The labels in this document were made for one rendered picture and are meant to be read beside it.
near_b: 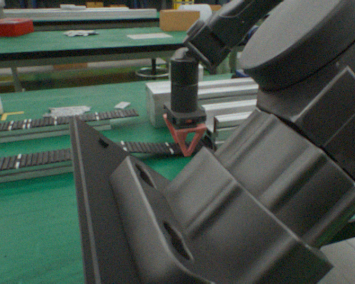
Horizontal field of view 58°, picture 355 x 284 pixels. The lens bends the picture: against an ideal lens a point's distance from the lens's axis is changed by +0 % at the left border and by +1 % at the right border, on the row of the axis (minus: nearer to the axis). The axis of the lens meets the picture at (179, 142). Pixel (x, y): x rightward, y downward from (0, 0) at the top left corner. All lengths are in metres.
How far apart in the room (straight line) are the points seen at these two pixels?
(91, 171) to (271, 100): 0.10
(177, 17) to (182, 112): 2.18
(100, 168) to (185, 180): 0.05
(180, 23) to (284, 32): 2.64
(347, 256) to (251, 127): 1.25
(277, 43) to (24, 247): 0.44
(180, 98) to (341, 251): 0.96
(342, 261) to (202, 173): 1.23
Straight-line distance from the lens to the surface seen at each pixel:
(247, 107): 0.78
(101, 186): 0.16
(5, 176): 0.69
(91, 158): 0.19
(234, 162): 0.15
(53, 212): 0.58
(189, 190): 0.15
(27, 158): 0.69
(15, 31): 2.70
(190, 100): 0.65
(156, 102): 0.81
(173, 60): 0.64
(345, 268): 1.35
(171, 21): 2.79
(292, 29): 0.17
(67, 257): 0.49
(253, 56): 0.19
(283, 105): 0.16
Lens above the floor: 1.11
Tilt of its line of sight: 26 degrees down
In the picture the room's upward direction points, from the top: straight up
